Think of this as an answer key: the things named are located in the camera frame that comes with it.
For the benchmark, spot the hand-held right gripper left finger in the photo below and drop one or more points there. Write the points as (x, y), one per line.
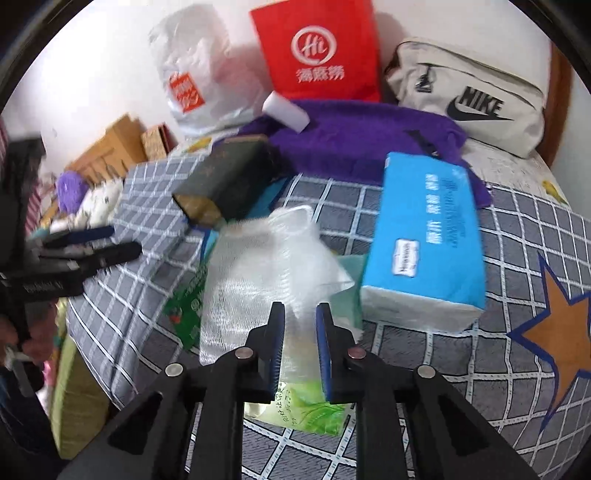
(278, 332)

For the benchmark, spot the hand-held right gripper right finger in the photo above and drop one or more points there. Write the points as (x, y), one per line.
(322, 341)

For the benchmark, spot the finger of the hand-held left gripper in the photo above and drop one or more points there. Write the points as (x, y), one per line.
(87, 233)
(115, 254)

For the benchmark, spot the green snack packet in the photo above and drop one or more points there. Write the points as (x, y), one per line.
(184, 309)

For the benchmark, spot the blue tissue pack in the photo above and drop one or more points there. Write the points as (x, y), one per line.
(425, 240)

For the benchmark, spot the white sponge block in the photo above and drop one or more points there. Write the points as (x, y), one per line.
(286, 110)

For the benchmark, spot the person's left forearm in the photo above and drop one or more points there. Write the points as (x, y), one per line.
(18, 406)

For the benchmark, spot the beige shoulder bag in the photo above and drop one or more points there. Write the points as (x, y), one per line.
(461, 92)

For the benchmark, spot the person's left hand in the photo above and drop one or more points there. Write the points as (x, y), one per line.
(34, 350)

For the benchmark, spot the purple round item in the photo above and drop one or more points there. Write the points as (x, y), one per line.
(70, 191)

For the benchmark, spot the red striped cloth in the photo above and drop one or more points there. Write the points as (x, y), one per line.
(34, 207)

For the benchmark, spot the light green tissue pack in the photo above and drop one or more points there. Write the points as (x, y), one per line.
(304, 410)

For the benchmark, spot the brown cardboard box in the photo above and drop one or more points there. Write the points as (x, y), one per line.
(111, 143)

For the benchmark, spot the yellow-green cushion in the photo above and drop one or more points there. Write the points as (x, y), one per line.
(74, 392)

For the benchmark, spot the small patterned box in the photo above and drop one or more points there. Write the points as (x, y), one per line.
(157, 141)

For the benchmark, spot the teal blue packet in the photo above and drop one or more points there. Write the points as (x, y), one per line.
(270, 198)

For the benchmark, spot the dark green box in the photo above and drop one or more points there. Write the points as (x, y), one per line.
(226, 175)

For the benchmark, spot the grey plaid quilt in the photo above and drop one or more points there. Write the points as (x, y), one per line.
(508, 277)

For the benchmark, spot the white plastic bag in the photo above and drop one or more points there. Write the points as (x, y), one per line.
(203, 69)

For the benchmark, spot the purple towel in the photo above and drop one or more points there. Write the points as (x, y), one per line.
(355, 134)

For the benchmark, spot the red paper bag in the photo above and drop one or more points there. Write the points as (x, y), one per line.
(318, 46)

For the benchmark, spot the wooden headboard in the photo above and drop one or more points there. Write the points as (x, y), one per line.
(558, 101)

